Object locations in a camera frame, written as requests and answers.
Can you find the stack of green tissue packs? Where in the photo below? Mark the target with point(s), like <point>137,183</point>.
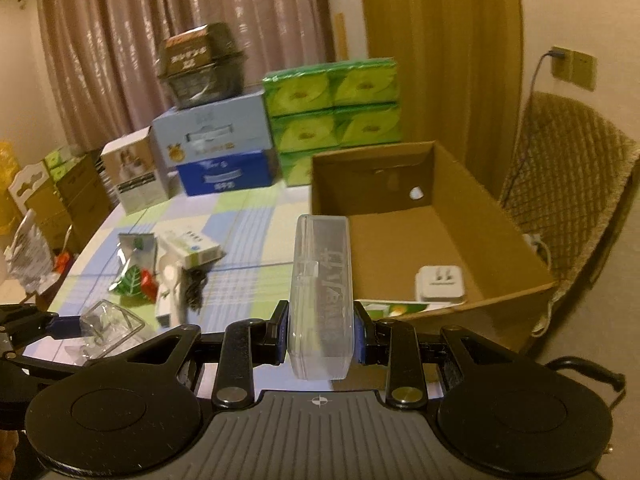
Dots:
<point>330,110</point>

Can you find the wall socket plate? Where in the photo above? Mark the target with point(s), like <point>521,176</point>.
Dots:
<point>580,70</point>

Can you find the small red item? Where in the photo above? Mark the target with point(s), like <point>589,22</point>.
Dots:
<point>148,279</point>

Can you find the dark plastic basket box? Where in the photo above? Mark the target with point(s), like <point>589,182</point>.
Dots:
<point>200,67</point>

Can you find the green and white card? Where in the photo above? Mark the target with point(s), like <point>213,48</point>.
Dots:
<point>395,310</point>

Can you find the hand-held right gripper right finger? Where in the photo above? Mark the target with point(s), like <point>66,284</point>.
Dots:
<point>358,332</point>

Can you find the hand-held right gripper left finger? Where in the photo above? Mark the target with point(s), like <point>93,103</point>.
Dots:
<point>281,332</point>

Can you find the white carved chair back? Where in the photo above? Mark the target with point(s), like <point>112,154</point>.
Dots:
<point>27,185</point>

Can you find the white power adapter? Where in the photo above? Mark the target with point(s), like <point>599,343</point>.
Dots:
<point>440,285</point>

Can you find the yellow plastic bag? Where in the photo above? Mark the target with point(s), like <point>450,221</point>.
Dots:
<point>7,180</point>

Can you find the white box with dog picture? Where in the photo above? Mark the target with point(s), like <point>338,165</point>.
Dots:
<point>135,170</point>

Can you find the clear plastic case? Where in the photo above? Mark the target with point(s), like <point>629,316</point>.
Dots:
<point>320,285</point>

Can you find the clear plastic container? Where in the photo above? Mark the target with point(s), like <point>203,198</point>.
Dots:
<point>110,325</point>

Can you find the quilted beige chair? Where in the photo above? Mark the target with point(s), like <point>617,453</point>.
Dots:
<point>570,170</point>

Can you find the green tree shaped packet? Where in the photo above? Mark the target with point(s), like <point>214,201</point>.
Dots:
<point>129,282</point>

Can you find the brown cardboard cartons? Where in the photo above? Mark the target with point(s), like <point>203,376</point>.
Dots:
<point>80,195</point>

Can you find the light blue carton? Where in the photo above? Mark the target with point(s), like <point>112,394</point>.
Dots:
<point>215,127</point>

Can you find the dark blue box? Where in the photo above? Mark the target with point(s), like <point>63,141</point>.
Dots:
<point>225,172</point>

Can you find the grey charger plug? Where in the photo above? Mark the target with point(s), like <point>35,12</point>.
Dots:
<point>557,53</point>

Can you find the orange red packet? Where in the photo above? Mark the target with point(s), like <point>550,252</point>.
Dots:
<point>62,261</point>

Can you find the pink curtain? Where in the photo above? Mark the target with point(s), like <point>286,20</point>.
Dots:
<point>175,5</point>

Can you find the small green tissue box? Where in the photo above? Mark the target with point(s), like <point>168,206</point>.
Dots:
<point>60,162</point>

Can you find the checked cloth covered desktop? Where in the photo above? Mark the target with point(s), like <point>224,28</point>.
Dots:
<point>250,230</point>

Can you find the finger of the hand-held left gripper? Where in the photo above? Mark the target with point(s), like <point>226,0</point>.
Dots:
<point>45,362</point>
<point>65,327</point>

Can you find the white medicine box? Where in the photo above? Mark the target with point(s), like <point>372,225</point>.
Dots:
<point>192,247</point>

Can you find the white charger block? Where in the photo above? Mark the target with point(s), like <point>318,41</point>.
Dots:
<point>167,295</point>

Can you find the crumpled white plastic bag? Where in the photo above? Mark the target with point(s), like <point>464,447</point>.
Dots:
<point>27,255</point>

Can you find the cardboard box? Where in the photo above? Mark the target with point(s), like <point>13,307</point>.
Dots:
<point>450,240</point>

